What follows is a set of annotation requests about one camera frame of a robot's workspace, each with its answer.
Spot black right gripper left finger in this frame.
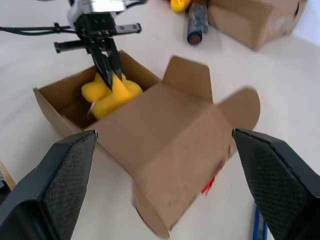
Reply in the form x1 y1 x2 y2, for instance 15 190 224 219
0 129 99 240

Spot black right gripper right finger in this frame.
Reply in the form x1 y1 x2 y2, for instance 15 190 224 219
231 127 320 240

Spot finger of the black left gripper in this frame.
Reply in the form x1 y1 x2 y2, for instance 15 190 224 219
87 44 113 92
104 36 123 82

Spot yellow plush toy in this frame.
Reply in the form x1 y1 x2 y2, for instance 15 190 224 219
81 71 144 121

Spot blue pen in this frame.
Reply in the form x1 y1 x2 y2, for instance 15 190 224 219
251 204 270 240

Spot small cardboard box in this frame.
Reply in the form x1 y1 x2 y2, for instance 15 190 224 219
32 49 262 240

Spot red tape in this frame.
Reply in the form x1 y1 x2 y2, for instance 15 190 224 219
200 163 224 198

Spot large cardboard box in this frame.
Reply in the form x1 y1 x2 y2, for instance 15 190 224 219
206 0 309 53

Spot yellow smooth plastic toy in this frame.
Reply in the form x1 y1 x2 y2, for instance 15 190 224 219
170 0 191 14

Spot blue patterned tube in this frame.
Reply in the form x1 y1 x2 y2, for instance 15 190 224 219
186 0 210 47

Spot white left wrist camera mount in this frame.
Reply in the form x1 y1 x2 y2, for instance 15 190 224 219
66 0 126 25

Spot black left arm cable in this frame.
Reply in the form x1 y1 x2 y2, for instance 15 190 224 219
0 22 76 36

